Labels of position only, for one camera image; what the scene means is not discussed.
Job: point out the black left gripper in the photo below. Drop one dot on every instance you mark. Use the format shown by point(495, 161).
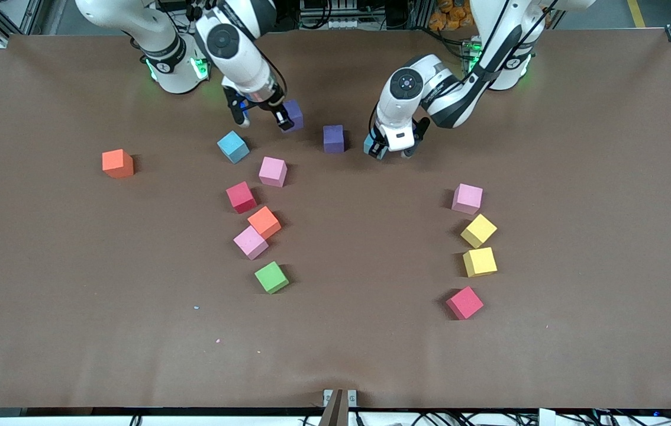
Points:
point(420, 129)

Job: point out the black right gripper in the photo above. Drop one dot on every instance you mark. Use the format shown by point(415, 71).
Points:
point(270, 102)

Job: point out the blue foam cube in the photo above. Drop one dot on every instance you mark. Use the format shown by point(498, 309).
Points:
point(233, 147)
point(368, 147)

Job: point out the purple foam cube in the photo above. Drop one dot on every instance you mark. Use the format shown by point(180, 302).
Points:
point(333, 137)
point(297, 109)

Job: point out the pink foam cube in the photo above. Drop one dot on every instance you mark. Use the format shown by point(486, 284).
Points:
point(250, 242)
point(467, 198)
point(273, 171)

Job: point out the orange foam cube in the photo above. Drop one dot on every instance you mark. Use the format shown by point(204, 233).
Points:
point(116, 163)
point(264, 222)

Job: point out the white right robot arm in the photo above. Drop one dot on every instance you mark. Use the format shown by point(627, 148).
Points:
point(241, 65)

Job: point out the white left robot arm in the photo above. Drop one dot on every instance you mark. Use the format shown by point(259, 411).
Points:
point(394, 121)

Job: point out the red foam cube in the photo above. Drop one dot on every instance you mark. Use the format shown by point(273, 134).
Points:
point(464, 302)
point(241, 197)

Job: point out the white power strip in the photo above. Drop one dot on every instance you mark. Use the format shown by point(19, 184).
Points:
point(344, 23)

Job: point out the yellow foam cube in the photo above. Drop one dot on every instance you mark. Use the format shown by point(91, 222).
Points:
point(480, 261)
point(478, 230)

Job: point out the orange fruit pile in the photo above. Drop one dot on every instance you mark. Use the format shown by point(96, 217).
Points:
point(451, 16)

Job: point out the green foam cube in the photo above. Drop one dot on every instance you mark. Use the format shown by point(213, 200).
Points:
point(271, 277)

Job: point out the brown paper table cover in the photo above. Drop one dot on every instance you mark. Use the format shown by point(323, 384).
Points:
point(371, 355)

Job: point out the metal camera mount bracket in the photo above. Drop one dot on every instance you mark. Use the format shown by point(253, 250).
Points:
point(338, 411)

